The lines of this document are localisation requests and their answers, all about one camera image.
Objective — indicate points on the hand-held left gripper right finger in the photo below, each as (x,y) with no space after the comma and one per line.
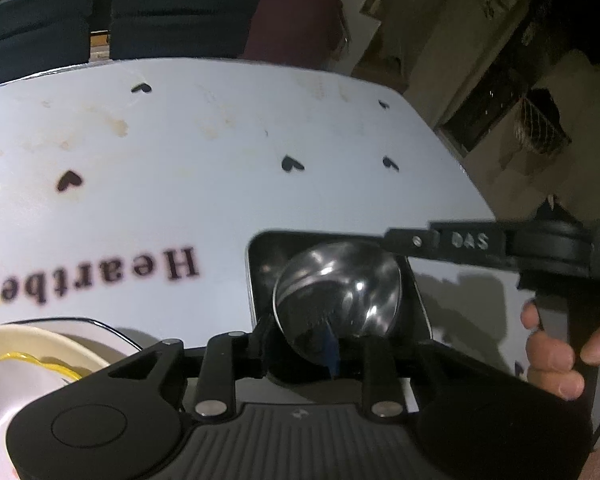
(332,355)

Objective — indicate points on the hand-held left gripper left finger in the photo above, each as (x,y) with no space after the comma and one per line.
(220,375)

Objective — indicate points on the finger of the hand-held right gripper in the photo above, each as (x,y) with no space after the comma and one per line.
(445,242)

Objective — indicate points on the large rectangular steel container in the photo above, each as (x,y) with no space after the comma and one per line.
(415,305)

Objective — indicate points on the round steel bowl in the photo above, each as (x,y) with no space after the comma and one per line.
(340,285)

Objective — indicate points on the white leaf print plate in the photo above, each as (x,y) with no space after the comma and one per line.
(115,335)

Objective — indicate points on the floral bowl with yellow rim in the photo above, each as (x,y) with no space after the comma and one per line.
(25,400)

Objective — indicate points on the person's right hand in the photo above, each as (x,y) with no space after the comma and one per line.
(555,365)

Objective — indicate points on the woven net basket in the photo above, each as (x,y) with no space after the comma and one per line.
(540,120)

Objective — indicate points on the maroon chair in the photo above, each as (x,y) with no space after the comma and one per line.
(300,25)

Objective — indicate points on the dark blue chair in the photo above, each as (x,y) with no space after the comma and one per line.
(30,20)
(180,15)

